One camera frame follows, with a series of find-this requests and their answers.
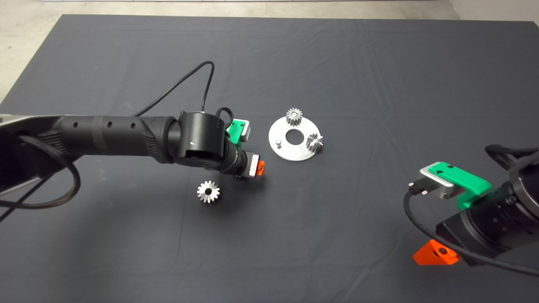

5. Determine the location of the braided right arm cable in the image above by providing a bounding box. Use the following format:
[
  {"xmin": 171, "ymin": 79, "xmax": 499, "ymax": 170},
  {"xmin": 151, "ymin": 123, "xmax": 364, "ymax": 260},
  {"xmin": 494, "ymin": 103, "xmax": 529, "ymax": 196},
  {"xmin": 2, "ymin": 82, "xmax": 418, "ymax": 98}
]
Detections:
[{"xmin": 485, "ymin": 144, "xmax": 539, "ymax": 169}]

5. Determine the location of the green right camera mount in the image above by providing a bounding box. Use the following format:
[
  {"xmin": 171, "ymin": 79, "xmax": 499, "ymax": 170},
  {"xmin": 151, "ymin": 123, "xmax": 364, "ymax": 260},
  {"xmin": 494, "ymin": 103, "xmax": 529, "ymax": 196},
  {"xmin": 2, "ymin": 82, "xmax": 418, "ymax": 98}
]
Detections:
[{"xmin": 430, "ymin": 161, "xmax": 492, "ymax": 210}]

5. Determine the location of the larger steel gear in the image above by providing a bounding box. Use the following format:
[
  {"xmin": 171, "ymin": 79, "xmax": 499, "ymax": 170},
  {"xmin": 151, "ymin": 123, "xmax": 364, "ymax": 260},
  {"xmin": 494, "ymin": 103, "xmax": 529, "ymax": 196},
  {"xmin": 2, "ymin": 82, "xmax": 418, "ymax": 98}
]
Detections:
[{"xmin": 197, "ymin": 180, "xmax": 221, "ymax": 205}]

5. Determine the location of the black right camera cable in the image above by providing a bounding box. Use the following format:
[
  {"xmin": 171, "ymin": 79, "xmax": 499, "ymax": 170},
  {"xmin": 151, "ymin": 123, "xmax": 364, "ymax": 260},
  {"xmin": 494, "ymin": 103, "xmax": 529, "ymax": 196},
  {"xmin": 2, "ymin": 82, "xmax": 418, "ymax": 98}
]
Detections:
[{"xmin": 403, "ymin": 179, "xmax": 539, "ymax": 277}]

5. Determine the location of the braided arm cable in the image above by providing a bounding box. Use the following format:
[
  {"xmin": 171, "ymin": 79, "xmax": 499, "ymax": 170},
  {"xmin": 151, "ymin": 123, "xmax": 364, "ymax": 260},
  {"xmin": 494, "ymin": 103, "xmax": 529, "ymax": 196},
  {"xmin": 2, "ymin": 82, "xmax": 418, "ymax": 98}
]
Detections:
[
  {"xmin": 0, "ymin": 135, "xmax": 82, "ymax": 210},
  {"xmin": 485, "ymin": 144, "xmax": 539, "ymax": 169}
]

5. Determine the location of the braided left arm cable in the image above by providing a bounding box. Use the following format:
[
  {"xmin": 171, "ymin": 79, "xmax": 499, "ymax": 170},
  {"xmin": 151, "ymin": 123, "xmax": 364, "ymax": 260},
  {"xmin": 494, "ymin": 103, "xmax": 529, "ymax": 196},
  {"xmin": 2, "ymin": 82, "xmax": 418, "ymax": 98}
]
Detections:
[{"xmin": 0, "ymin": 135, "xmax": 82, "ymax": 210}]

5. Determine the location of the round metal plate with hole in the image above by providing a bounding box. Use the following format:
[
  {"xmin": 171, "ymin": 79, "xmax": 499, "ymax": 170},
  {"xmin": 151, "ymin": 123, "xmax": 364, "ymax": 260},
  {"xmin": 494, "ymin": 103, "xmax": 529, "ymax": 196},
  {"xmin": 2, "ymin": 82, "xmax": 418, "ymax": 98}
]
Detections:
[{"xmin": 268, "ymin": 117, "xmax": 321, "ymax": 162}]

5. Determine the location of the black camera cable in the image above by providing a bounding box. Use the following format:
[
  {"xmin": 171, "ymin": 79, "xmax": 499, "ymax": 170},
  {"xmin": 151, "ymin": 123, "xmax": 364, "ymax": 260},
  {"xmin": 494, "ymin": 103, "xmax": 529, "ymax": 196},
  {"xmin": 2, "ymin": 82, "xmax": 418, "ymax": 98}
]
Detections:
[
  {"xmin": 403, "ymin": 179, "xmax": 539, "ymax": 277},
  {"xmin": 133, "ymin": 61, "xmax": 235, "ymax": 127}
]

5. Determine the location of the dark grey table cloth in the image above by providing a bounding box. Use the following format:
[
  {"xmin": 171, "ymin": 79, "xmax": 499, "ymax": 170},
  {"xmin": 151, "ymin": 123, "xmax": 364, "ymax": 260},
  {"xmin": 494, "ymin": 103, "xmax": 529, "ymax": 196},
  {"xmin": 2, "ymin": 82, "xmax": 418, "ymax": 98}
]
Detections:
[{"xmin": 0, "ymin": 14, "xmax": 539, "ymax": 303}]

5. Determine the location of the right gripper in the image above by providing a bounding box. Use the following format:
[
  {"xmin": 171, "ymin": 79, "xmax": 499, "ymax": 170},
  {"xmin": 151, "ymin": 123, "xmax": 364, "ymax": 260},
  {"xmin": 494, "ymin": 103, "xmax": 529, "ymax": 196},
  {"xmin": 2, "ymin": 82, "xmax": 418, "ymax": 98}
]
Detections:
[{"xmin": 413, "ymin": 202, "xmax": 512, "ymax": 267}]

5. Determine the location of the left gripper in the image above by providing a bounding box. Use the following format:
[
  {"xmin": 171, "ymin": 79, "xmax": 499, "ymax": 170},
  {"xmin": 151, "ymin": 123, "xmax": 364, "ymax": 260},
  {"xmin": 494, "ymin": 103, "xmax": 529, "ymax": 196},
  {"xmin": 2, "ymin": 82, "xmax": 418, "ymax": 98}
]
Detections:
[{"xmin": 234, "ymin": 151, "xmax": 265, "ymax": 178}]

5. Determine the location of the green left camera mount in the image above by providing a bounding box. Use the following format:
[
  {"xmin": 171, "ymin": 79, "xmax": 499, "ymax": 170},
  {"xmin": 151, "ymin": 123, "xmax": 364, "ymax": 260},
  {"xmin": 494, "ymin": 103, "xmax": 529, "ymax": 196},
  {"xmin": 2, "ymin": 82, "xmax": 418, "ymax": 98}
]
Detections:
[{"xmin": 227, "ymin": 120, "xmax": 247, "ymax": 149}]

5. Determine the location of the black left camera cable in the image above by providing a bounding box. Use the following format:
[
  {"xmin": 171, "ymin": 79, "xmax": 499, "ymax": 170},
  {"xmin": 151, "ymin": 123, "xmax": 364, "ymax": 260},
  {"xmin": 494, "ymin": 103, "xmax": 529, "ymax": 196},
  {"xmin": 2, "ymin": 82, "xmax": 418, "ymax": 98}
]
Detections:
[{"xmin": 133, "ymin": 61, "xmax": 235, "ymax": 127}]

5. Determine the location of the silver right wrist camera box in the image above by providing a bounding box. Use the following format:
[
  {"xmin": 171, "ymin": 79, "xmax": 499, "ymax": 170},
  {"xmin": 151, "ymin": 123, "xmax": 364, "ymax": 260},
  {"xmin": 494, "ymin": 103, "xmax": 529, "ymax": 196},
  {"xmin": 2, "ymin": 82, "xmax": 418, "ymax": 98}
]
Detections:
[{"xmin": 419, "ymin": 162, "xmax": 456, "ymax": 199}]

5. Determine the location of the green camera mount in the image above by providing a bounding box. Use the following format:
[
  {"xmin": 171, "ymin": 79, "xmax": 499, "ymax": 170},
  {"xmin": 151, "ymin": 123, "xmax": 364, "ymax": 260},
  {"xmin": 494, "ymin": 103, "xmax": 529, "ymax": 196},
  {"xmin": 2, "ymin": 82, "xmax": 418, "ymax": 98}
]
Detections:
[
  {"xmin": 430, "ymin": 161, "xmax": 492, "ymax": 210},
  {"xmin": 227, "ymin": 120, "xmax": 247, "ymax": 149}
]

